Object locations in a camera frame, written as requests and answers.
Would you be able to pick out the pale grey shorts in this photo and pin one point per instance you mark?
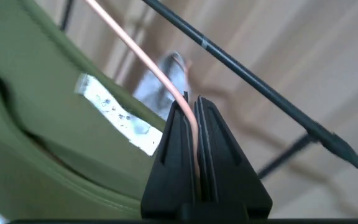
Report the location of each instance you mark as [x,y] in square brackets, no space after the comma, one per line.
[154,93]

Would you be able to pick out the beige curtain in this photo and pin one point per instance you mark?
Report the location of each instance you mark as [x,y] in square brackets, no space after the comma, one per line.
[291,37]

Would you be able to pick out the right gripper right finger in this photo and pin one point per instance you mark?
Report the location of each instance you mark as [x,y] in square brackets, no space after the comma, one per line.
[228,180]

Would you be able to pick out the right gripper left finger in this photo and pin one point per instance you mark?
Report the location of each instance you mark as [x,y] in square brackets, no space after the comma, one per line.
[169,180]

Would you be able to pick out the black clothes rack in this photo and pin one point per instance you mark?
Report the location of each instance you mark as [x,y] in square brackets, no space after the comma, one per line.
[259,85]

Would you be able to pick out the green garment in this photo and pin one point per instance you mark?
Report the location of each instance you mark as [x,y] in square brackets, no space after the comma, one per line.
[42,93]

